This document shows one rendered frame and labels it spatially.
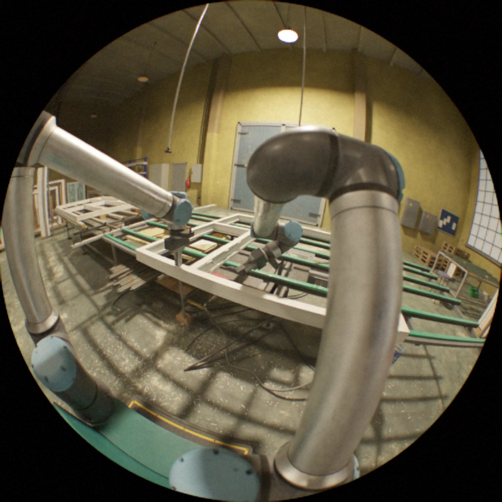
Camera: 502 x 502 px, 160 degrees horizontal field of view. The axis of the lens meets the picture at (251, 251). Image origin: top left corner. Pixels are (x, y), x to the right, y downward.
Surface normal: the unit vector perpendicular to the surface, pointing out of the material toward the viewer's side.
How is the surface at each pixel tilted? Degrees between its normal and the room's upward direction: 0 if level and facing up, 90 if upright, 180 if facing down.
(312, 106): 90
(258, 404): 0
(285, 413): 0
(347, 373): 65
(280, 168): 109
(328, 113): 90
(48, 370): 5
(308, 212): 90
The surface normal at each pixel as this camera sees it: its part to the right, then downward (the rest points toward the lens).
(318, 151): -0.27, 0.30
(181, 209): 0.91, 0.28
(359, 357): -0.51, -0.25
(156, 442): 0.11, -0.92
